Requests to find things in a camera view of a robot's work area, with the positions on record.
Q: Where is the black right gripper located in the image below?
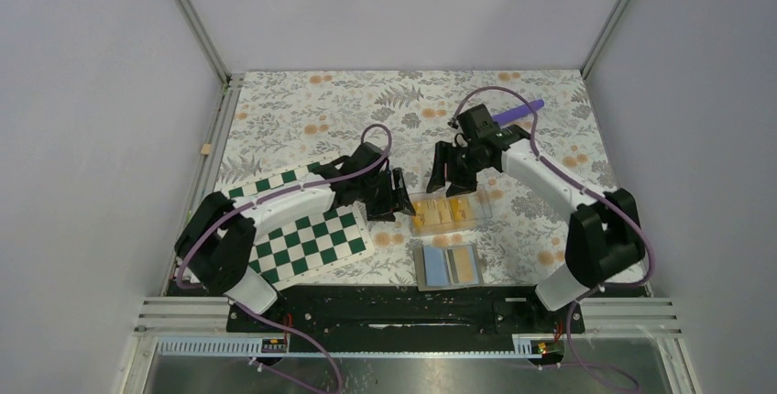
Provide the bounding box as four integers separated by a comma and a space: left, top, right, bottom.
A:
425, 140, 490, 198

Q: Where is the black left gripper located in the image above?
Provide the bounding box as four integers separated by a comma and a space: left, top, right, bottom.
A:
358, 168, 415, 222

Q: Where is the gold VIP card stack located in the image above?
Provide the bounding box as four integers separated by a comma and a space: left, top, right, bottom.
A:
411, 198, 476, 231

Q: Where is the clear acrylic card box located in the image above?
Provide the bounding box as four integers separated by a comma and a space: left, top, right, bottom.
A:
410, 187, 493, 236

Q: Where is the grey card holder wallet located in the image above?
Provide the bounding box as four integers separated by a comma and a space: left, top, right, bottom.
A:
413, 245, 484, 292

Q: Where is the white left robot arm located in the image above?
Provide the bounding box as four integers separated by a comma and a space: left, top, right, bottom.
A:
175, 142, 415, 331

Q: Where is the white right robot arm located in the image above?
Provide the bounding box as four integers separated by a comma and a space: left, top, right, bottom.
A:
427, 104, 646, 332

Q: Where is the green white chessboard mat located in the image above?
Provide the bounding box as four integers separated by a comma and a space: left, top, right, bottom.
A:
219, 151, 375, 290

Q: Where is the purple cylindrical tool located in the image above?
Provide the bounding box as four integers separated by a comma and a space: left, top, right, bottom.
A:
493, 99, 545, 126

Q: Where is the floral patterned table mat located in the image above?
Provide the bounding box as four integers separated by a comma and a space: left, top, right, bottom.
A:
216, 70, 618, 286

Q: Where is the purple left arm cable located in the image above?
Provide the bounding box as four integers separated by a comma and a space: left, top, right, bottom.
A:
174, 123, 395, 394

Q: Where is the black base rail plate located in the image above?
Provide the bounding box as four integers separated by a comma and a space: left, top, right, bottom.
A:
167, 280, 651, 356

